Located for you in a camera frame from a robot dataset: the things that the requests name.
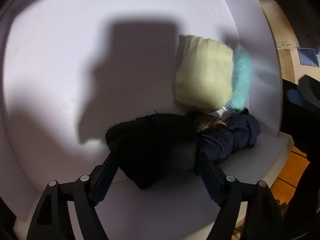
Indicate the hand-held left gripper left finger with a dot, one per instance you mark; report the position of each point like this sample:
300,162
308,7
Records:
105,178

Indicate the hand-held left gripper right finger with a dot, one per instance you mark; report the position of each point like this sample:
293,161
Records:
210,178

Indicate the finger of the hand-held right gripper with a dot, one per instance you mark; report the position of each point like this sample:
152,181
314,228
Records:
297,98

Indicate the navy lace cloth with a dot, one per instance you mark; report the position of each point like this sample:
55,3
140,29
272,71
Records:
225,140

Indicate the black knit cloth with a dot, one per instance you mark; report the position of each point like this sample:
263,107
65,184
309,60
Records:
150,150

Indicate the teal fuzzy cloth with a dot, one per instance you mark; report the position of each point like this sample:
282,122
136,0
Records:
241,80

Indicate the pale yellow knit cloth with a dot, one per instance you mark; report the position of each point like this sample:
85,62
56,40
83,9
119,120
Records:
202,75

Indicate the white bed drawer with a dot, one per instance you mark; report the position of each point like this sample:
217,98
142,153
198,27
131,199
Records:
75,67

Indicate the person's right black trouser leg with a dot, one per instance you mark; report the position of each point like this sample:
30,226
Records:
303,142

